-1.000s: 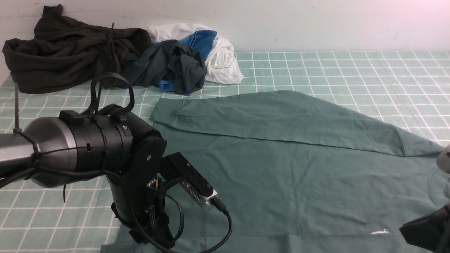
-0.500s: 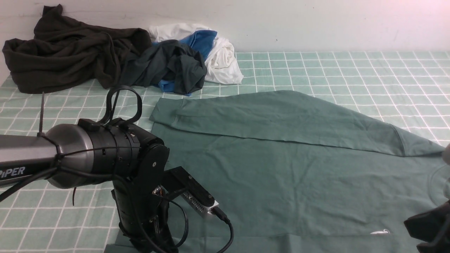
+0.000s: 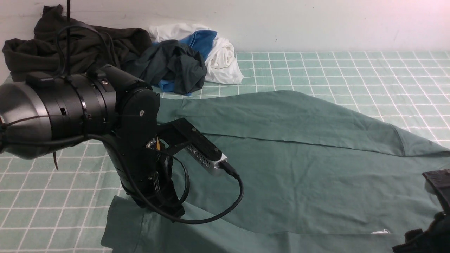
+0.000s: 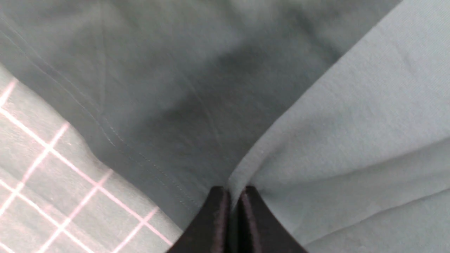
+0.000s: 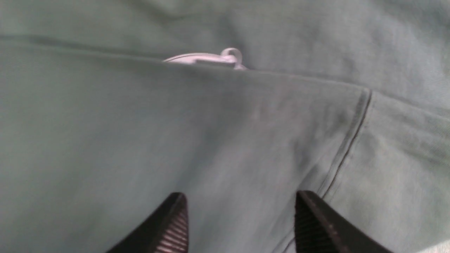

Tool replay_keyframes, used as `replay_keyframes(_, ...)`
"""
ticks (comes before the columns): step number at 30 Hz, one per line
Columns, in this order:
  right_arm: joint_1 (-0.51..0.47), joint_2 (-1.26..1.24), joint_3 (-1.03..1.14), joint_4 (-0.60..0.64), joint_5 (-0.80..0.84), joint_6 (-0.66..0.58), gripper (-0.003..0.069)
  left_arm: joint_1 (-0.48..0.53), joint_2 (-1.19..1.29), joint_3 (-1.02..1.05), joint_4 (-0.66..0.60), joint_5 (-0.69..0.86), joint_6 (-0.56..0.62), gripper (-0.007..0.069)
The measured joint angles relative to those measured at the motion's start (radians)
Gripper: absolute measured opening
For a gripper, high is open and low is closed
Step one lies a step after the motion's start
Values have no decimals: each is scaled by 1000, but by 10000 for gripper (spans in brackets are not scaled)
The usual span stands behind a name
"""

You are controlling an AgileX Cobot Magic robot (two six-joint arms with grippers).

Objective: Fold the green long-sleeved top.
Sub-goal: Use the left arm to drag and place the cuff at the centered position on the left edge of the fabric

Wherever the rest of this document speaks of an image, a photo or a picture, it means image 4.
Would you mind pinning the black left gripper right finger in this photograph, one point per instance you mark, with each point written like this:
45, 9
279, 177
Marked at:
258, 229

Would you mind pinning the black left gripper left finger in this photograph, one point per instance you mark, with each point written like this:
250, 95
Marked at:
207, 233

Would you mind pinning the green long-sleeve shirt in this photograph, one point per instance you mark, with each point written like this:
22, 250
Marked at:
336, 111

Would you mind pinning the green checkered tablecloth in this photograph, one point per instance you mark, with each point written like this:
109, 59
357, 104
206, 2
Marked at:
56, 197

